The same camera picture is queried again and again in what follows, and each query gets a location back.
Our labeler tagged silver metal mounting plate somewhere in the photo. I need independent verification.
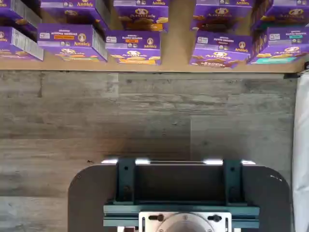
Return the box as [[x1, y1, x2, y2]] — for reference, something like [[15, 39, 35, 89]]
[[138, 211, 233, 232]]

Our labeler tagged brown particle board shelf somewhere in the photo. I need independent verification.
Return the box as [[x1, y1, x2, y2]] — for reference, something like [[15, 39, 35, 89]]
[[0, 0, 309, 73]]

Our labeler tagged teal aluminium frame crossbar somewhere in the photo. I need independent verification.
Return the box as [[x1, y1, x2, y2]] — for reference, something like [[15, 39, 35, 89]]
[[103, 204, 261, 228]]

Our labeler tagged purple Annie's snack box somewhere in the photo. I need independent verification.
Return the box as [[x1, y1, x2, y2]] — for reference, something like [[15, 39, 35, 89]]
[[0, 0, 43, 33], [0, 26, 44, 61]]

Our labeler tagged purple Annie's box orange label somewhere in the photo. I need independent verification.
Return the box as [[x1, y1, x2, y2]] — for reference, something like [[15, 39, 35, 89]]
[[105, 30, 162, 66], [37, 23, 109, 62], [112, 0, 169, 32], [40, 0, 108, 31]]

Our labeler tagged teal aluminium frame rail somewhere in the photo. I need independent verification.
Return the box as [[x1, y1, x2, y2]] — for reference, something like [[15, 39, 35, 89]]
[[115, 158, 137, 206], [222, 158, 244, 206]]

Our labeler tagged white fabric curtain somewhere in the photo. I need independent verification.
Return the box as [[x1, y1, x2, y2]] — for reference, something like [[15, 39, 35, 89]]
[[293, 70, 309, 232]]

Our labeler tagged purple Annie's box teal label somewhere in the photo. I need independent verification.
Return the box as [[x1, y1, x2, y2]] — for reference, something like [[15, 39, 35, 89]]
[[246, 26, 309, 65], [252, 0, 309, 31]]

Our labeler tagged dark rounded robot cart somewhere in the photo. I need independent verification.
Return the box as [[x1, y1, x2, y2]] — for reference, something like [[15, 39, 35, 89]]
[[68, 158, 290, 232]]

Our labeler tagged purple Annie's box brown label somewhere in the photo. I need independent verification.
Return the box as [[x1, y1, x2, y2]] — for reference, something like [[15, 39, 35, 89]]
[[189, 30, 253, 69], [190, 0, 254, 32]]

